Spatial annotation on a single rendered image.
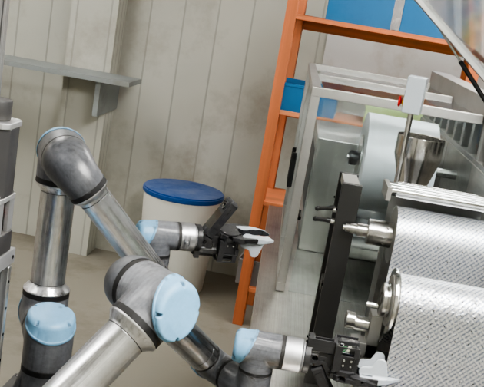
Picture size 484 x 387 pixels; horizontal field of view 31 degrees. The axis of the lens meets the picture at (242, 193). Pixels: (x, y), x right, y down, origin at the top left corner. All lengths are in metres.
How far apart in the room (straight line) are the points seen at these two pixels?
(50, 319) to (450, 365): 0.91
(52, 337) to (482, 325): 0.97
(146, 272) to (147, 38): 4.18
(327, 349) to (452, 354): 0.27
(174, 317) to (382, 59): 4.12
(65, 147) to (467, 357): 1.00
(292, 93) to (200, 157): 1.20
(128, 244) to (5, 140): 0.45
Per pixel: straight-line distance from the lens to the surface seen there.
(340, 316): 2.83
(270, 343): 1.88
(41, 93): 5.98
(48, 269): 2.18
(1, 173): 1.76
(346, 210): 2.16
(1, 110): 1.75
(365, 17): 4.73
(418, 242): 2.10
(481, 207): 2.17
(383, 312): 1.92
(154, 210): 5.24
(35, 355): 2.10
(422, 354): 1.93
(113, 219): 2.02
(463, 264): 2.13
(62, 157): 1.99
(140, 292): 1.61
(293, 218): 2.87
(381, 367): 1.91
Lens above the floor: 1.84
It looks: 13 degrees down
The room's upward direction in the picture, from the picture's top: 10 degrees clockwise
